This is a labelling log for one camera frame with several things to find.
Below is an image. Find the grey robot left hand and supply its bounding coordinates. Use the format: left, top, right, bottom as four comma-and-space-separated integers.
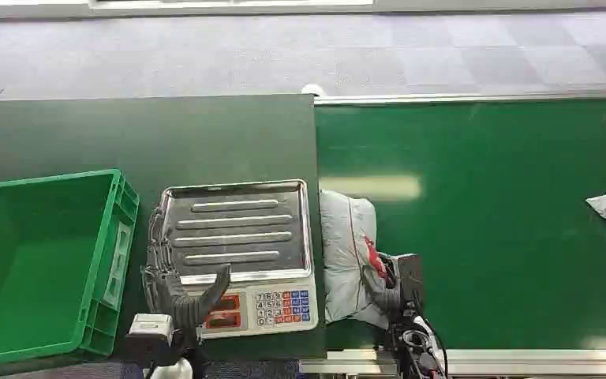
141, 208, 232, 332

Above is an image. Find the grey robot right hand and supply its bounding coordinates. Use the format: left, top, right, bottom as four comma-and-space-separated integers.
360, 250, 406, 318

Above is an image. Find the grey plastic parcel red label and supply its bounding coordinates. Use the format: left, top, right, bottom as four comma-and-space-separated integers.
319, 189, 394, 332

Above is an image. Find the electronic scale with steel tray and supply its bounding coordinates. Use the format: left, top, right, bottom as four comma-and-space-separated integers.
146, 178, 320, 340

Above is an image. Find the green conveyor belt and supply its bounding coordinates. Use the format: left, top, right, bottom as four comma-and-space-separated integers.
314, 97, 606, 352

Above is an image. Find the green plastic crate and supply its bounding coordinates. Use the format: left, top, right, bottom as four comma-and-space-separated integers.
0, 168, 141, 370

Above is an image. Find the dark right wrist camera box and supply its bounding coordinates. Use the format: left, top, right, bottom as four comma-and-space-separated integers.
395, 253, 426, 312

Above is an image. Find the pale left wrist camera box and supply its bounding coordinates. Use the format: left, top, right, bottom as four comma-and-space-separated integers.
127, 313, 174, 339

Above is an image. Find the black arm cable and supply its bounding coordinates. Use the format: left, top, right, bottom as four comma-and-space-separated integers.
413, 300, 450, 379

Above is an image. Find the silver conveyor frame rail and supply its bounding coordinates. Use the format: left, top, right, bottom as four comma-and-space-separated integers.
313, 89, 606, 107
299, 348, 606, 377

